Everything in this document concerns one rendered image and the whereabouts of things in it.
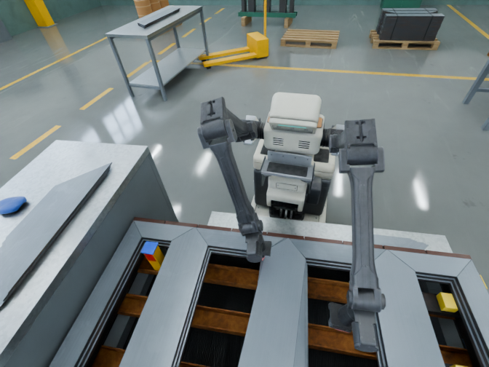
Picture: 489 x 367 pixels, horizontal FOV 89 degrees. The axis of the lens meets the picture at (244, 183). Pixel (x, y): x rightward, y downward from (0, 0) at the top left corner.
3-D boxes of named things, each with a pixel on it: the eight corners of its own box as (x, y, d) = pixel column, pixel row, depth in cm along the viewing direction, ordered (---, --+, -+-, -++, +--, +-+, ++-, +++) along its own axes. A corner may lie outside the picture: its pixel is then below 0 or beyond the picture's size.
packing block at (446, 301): (454, 312, 99) (460, 309, 96) (440, 310, 100) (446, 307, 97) (448, 297, 103) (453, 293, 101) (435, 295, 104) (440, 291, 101)
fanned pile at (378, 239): (436, 266, 122) (441, 262, 119) (353, 255, 128) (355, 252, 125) (428, 244, 131) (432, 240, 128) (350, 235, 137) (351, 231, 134)
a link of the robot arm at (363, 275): (379, 148, 70) (338, 151, 73) (385, 144, 64) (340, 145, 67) (384, 307, 67) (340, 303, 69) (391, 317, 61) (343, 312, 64)
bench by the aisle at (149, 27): (166, 101, 403) (145, 32, 332) (129, 97, 420) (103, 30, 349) (210, 60, 520) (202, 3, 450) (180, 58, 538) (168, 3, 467)
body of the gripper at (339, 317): (360, 333, 75) (375, 328, 70) (328, 325, 75) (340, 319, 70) (357, 311, 80) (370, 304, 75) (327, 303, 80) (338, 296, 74)
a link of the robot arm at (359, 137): (384, 111, 64) (343, 114, 66) (383, 164, 65) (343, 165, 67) (353, 134, 107) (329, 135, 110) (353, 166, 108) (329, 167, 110)
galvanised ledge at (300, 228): (457, 273, 122) (460, 271, 120) (204, 242, 142) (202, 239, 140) (442, 238, 136) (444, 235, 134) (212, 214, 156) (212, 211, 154)
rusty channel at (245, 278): (479, 323, 105) (486, 320, 101) (121, 269, 130) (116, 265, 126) (470, 304, 110) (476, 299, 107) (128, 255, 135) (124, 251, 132)
